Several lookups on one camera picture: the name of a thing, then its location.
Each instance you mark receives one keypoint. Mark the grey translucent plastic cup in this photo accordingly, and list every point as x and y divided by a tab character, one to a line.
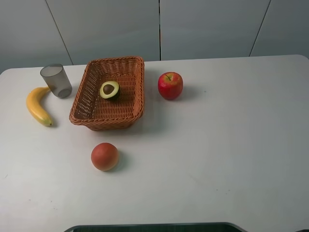
57	80

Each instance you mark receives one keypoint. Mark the red apple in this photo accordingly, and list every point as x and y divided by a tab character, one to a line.
170	85

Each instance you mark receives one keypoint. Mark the yellow banana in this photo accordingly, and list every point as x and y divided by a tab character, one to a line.
33	104

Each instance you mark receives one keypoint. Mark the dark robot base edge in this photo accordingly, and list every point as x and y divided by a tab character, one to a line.
172	227

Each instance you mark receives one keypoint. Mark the orange-red round fruit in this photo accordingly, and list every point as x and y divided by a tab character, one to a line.
105	156

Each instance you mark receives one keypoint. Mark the brown wicker basket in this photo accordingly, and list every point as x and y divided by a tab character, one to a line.
96	113

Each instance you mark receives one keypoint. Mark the halved avocado with pit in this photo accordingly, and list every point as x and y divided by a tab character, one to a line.
110	90

